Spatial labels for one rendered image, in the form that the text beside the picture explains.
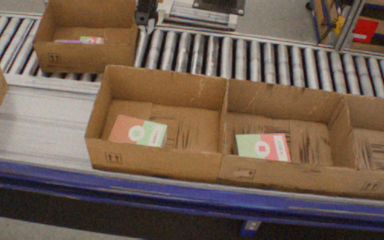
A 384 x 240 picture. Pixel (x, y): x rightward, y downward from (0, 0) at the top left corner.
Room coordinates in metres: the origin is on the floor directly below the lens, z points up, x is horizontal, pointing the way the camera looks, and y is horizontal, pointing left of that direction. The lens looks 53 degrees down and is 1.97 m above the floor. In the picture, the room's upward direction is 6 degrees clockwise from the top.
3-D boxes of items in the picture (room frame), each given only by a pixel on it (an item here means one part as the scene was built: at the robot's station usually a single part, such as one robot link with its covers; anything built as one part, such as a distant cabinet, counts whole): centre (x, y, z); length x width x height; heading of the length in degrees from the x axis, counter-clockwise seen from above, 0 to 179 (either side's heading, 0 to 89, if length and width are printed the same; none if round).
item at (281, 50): (1.19, -0.39, 0.72); 0.52 x 0.05 x 0.05; 179
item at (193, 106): (0.74, 0.09, 0.96); 0.39 x 0.29 x 0.17; 89
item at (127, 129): (0.70, 0.16, 0.92); 0.16 x 0.11 x 0.07; 82
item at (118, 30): (1.27, 0.47, 0.83); 0.39 x 0.29 x 0.17; 94
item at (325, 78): (1.19, -0.59, 0.72); 0.52 x 0.05 x 0.05; 179
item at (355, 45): (2.11, -1.05, 0.39); 0.40 x 0.30 x 0.10; 179
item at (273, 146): (0.69, -0.23, 0.92); 0.16 x 0.11 x 0.07; 99
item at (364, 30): (1.48, -0.75, 0.85); 0.16 x 0.01 x 0.13; 89
